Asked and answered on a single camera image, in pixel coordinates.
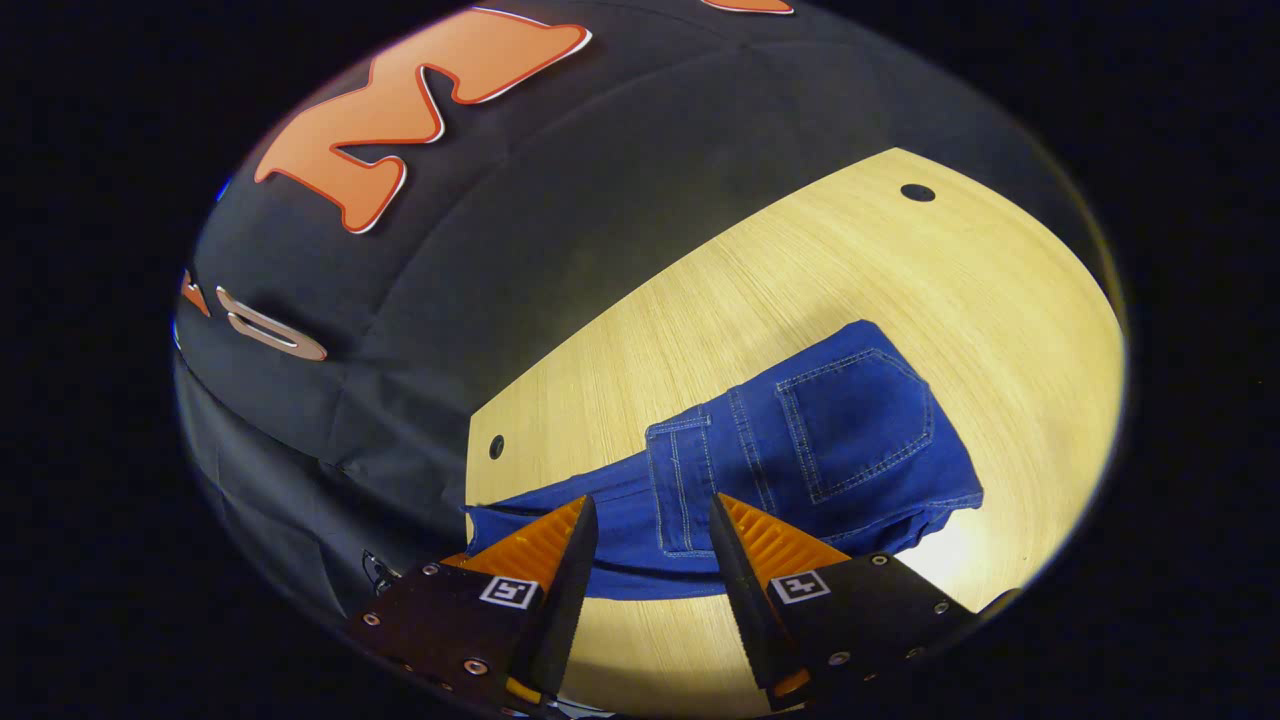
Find blue denim jeans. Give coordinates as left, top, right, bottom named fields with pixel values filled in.
left=464, top=320, right=985, bottom=602

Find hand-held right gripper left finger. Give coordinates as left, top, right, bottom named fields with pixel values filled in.
left=350, top=494, right=600, bottom=707

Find black backdrop cloth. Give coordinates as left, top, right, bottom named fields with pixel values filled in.
left=173, top=0, right=1106, bottom=611

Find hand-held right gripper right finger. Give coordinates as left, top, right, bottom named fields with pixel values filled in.
left=707, top=491, right=983, bottom=711

